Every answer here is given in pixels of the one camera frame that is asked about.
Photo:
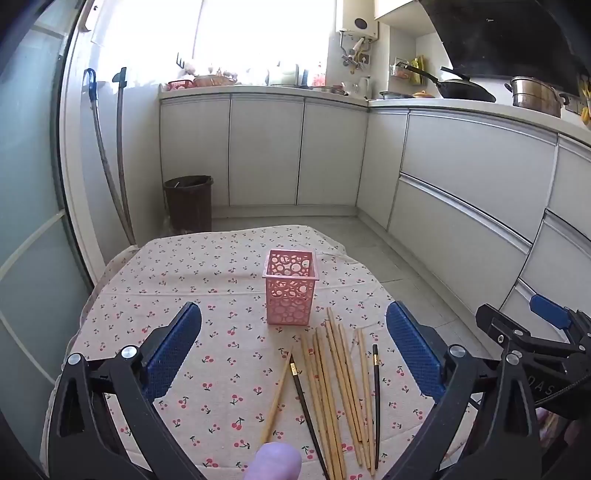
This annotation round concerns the black range hood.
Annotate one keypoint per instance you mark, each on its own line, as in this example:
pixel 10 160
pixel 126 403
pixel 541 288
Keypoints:
pixel 508 37

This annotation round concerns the red label bottle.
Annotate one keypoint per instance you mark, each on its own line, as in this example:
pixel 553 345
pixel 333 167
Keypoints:
pixel 319 74

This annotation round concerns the bright kitchen window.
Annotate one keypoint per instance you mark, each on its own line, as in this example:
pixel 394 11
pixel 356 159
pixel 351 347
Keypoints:
pixel 207 37

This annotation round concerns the person's left hand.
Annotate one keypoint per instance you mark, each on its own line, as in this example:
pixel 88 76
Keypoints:
pixel 274 464

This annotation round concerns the black wok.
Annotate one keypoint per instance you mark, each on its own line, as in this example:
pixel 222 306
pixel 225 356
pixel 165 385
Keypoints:
pixel 461 90

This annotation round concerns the wall rack with utensils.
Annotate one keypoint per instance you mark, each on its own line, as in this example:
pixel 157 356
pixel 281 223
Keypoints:
pixel 408 71

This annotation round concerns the white kitchen cabinets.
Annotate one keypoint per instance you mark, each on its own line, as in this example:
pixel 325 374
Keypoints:
pixel 461 161

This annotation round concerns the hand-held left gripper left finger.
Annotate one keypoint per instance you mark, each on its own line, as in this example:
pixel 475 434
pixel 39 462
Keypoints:
pixel 178 350

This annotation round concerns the dark brown trash bin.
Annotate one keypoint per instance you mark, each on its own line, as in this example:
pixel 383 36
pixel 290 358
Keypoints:
pixel 189 207

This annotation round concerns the wicker basket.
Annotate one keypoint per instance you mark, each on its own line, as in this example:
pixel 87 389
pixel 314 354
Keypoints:
pixel 214 81

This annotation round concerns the bundle of wooden chopsticks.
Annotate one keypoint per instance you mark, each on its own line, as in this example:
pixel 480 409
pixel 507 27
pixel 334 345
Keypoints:
pixel 323 392

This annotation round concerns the white wall water heater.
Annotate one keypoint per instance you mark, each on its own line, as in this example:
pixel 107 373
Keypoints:
pixel 358 23

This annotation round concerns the small frying pan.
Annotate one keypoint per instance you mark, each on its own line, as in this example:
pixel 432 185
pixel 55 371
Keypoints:
pixel 397 95

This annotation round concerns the white kitchen countertop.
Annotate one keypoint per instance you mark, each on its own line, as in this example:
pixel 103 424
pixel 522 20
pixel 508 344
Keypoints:
pixel 277 90

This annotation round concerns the pink perforated plastic basket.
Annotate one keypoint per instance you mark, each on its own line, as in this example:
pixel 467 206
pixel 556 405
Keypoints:
pixel 291 300

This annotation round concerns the steel basin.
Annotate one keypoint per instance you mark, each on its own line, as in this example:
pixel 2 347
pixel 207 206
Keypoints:
pixel 328 89

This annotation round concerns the red plastic basket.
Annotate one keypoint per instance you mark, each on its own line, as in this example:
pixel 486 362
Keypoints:
pixel 180 85

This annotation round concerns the tan bamboo chopstick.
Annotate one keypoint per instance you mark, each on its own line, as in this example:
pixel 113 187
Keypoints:
pixel 277 397

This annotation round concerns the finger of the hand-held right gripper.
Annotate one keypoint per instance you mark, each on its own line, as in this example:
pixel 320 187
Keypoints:
pixel 549 310
pixel 494 321

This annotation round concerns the frosted glass sliding door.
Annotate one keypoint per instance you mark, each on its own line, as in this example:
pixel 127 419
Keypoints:
pixel 32 184

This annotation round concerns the stainless steel pot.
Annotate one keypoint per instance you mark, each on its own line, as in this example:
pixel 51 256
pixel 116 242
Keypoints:
pixel 535 97

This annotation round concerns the black chopstick with gold band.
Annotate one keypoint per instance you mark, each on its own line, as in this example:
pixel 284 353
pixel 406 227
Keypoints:
pixel 376 406
pixel 302 397

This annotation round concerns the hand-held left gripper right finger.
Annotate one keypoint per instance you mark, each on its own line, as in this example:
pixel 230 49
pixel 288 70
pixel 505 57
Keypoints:
pixel 413 355

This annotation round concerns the white kettle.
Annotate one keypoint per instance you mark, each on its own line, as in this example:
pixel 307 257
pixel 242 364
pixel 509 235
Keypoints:
pixel 364 87

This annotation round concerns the pale green container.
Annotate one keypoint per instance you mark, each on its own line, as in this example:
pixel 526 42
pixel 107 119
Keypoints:
pixel 286 76

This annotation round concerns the cherry print tablecloth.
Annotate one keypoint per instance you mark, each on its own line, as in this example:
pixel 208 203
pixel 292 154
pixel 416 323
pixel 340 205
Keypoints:
pixel 207 277

